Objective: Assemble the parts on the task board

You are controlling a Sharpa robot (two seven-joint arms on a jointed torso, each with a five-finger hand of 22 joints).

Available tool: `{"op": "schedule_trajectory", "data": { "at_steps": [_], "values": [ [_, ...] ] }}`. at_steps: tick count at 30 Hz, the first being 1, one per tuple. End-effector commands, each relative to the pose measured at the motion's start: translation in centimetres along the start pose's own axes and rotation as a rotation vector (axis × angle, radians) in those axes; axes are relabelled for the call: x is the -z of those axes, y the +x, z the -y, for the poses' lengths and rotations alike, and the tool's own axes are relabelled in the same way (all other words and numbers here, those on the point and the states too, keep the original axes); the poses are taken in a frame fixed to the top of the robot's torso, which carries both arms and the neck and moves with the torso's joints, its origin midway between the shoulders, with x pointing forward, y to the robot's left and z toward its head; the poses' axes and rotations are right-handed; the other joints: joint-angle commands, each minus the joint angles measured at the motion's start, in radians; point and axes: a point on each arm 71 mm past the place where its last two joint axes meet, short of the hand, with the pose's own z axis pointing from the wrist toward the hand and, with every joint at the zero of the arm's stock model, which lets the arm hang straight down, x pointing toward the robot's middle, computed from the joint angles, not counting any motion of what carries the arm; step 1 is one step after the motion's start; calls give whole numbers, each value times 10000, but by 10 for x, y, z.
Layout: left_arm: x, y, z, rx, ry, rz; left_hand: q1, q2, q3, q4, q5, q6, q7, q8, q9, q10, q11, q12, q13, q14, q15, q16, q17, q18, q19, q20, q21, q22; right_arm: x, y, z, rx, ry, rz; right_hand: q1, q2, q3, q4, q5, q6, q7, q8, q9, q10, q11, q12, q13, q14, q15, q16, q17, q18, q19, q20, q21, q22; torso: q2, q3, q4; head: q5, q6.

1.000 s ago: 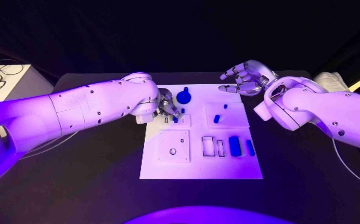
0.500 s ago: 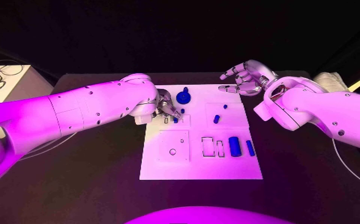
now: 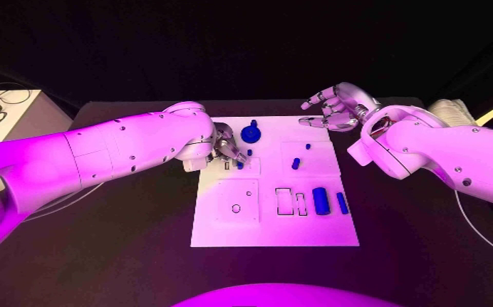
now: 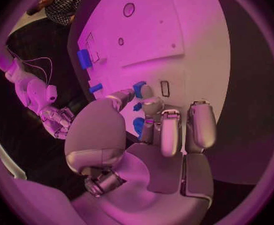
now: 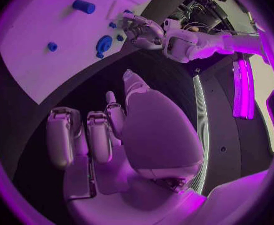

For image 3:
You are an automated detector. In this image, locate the thick blue cylinder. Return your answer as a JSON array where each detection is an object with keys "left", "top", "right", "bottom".
[{"left": 311, "top": 187, "right": 331, "bottom": 216}]

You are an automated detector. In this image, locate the white cloth bundle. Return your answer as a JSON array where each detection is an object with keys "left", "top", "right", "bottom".
[{"left": 428, "top": 98, "right": 477, "bottom": 128}]

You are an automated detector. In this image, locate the blue gear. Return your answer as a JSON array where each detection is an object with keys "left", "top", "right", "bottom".
[{"left": 241, "top": 119, "right": 262, "bottom": 143}]

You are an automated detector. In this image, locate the white task board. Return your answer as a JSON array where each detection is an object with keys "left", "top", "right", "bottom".
[{"left": 190, "top": 115, "right": 360, "bottom": 248}]

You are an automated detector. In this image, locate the thin blue cylinder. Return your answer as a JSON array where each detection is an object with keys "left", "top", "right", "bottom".
[{"left": 336, "top": 192, "right": 350, "bottom": 215}]

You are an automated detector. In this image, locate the black cable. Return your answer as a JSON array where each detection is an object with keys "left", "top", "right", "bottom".
[{"left": 0, "top": 82, "right": 33, "bottom": 123}]

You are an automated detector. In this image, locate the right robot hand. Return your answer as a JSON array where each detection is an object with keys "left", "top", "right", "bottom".
[{"left": 298, "top": 81, "right": 382, "bottom": 132}]

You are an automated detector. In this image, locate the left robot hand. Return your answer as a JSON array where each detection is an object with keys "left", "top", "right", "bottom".
[{"left": 207, "top": 122, "right": 249, "bottom": 165}]

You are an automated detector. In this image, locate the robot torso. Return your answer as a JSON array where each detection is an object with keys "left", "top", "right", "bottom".
[{"left": 171, "top": 283, "right": 403, "bottom": 307}]

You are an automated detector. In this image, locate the white cable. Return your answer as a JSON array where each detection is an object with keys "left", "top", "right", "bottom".
[
  {"left": 454, "top": 189, "right": 493, "bottom": 247},
  {"left": 23, "top": 182, "right": 105, "bottom": 223}
]

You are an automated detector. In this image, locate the white side table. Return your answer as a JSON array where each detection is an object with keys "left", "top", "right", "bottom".
[{"left": 0, "top": 89, "right": 73, "bottom": 142}]

